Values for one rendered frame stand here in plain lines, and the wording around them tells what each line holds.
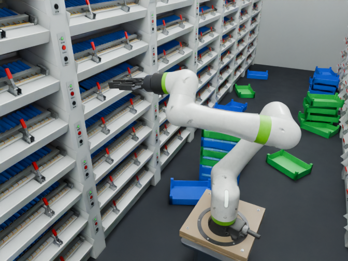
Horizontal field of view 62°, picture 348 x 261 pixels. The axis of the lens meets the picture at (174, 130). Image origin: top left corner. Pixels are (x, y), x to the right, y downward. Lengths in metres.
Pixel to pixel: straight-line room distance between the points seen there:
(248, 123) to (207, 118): 0.16
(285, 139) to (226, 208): 0.42
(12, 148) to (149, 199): 1.19
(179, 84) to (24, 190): 0.73
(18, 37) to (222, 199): 1.00
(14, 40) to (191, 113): 0.64
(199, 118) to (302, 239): 1.19
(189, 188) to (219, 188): 0.88
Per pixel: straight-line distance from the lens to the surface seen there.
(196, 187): 2.23
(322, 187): 2.49
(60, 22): 1.22
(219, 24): 3.05
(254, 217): 1.60
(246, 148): 1.40
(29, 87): 1.17
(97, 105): 1.43
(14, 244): 1.36
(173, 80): 1.17
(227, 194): 1.34
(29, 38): 1.13
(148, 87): 1.25
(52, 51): 1.21
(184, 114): 1.10
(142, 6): 1.74
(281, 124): 1.18
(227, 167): 1.45
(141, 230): 1.95
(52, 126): 1.28
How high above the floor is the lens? 1.44
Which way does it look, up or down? 29 degrees down
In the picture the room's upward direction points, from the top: straight up
